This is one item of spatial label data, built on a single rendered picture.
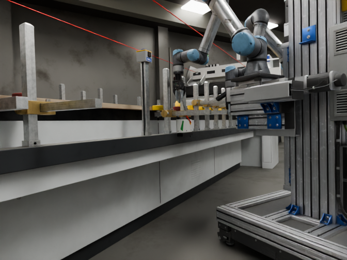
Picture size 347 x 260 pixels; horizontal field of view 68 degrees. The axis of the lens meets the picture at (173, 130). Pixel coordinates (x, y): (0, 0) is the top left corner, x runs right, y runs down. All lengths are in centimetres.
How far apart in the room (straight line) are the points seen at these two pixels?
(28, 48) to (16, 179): 48
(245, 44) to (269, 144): 307
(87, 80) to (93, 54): 65
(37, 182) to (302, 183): 135
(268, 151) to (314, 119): 289
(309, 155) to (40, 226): 143
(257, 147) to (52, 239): 371
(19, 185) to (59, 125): 43
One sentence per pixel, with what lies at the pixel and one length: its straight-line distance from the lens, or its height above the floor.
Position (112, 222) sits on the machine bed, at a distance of 177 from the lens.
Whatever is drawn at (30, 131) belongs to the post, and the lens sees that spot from 108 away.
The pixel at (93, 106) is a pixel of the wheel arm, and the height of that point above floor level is 83.
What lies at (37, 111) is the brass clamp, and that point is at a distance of 109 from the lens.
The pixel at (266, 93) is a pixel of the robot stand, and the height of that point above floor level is 91.
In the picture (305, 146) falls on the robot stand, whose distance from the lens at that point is 163.
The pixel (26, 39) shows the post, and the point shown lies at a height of 109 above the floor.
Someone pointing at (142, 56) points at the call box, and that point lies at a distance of 164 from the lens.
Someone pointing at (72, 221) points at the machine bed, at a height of 27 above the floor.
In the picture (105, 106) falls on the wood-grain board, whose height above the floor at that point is 88.
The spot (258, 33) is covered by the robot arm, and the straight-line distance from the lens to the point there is 195.
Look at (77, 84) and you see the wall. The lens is 641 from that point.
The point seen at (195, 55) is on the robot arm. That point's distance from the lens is 177.
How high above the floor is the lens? 77
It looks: 1 degrees down
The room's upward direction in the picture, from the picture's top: 1 degrees counter-clockwise
